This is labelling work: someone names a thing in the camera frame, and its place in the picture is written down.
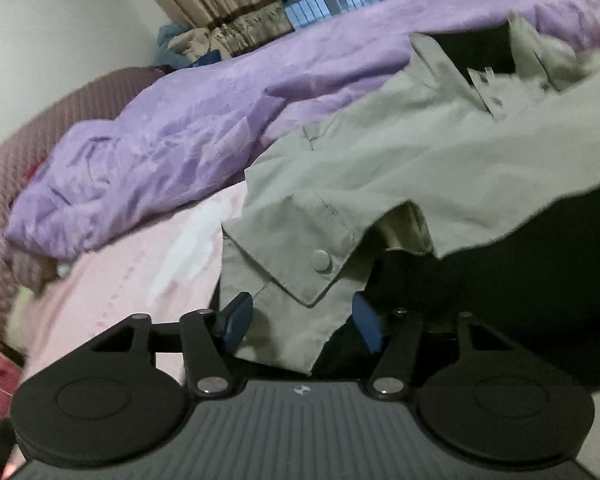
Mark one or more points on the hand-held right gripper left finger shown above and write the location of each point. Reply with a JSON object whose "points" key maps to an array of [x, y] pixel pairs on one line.
{"points": [[238, 322]]}

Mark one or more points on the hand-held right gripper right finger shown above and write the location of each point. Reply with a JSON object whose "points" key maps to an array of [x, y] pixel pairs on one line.
{"points": [[368, 325]]}

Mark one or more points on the grey-green jacket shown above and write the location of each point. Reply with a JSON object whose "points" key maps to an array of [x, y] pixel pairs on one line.
{"points": [[430, 160]]}

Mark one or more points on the pile of clothes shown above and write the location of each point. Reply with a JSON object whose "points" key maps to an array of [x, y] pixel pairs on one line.
{"points": [[190, 42]]}

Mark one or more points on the pink printed bed sheet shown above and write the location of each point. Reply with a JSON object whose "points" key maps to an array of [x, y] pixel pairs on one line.
{"points": [[130, 280]]}

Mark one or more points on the purple quilt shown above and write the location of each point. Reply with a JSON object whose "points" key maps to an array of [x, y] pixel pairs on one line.
{"points": [[190, 130]]}

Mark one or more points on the mauve quilted headboard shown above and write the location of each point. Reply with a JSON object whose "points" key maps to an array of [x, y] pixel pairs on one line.
{"points": [[35, 130]]}

